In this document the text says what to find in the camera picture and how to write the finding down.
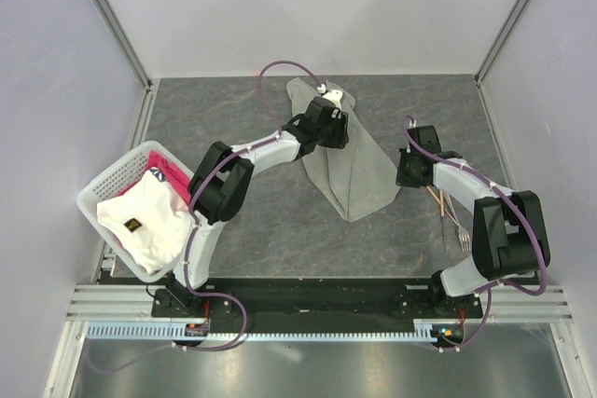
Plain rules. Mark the wooden-handled chopstick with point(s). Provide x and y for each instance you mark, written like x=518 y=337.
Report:
x=442 y=220
x=436 y=197

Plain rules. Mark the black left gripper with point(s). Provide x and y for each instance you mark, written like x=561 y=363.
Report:
x=340 y=138

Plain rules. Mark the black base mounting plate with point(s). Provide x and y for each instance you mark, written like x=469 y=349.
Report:
x=325 y=304

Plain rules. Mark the grey slotted cable duct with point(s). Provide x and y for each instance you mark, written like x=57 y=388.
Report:
x=419 y=332

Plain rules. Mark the pink cloth in basket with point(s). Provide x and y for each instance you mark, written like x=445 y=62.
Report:
x=175 y=174

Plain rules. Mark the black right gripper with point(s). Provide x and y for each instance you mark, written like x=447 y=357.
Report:
x=401 y=178

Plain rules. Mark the white folded garment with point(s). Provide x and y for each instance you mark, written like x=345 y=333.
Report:
x=150 y=220

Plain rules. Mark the aluminium frame rail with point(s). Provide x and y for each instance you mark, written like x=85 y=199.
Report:
x=131 y=303

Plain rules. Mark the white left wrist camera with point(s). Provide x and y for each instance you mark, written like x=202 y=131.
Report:
x=333 y=95

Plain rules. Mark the grey-green cloth napkin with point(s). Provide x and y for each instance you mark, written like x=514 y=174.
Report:
x=360 y=178

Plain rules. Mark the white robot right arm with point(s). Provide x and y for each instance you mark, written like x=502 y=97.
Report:
x=509 y=243

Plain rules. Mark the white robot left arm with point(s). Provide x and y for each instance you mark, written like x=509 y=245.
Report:
x=219 y=186

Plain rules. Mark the white plastic laundry basket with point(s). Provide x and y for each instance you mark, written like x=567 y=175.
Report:
x=110 y=183

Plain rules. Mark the silver metal fork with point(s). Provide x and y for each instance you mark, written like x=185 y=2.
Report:
x=463 y=235

